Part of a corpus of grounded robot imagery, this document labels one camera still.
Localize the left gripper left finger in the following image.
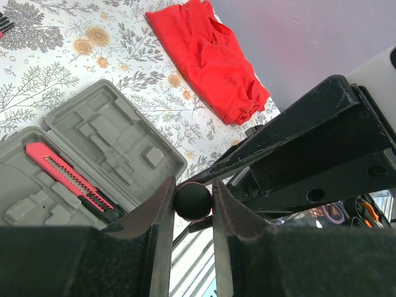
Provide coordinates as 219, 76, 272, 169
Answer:
1, 177, 176, 296

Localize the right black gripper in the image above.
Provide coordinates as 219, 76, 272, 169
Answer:
191, 75, 395, 212

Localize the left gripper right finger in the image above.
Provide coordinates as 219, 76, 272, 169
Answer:
212, 179, 395, 296

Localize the pink black utility knife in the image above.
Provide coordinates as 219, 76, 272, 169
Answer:
25, 142, 124, 223

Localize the pink black long screwdriver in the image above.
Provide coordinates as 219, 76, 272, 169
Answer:
173, 182, 213, 222

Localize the grey plastic tool case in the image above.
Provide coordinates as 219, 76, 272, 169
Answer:
1, 80, 187, 229

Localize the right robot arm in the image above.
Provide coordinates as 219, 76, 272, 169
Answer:
192, 48, 395, 212

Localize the red cloth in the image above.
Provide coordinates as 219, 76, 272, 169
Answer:
145, 1, 270, 124

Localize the pink black bit holder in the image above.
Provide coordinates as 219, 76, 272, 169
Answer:
0, 13, 15, 38

